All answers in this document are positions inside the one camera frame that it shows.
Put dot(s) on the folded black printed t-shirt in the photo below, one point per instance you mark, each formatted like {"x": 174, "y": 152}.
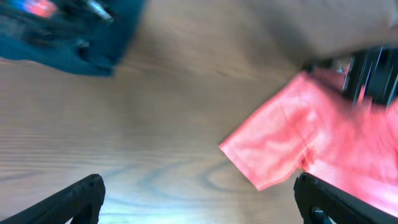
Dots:
{"x": 83, "y": 37}

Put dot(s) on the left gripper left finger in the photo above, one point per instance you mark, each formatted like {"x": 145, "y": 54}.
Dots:
{"x": 79, "y": 203}

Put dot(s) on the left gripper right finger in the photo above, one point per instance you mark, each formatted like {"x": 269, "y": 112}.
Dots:
{"x": 322, "y": 203}

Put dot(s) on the coral red t-shirt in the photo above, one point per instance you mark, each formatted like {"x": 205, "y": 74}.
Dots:
{"x": 308, "y": 126}

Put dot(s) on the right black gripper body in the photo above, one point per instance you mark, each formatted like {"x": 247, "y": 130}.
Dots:
{"x": 369, "y": 73}

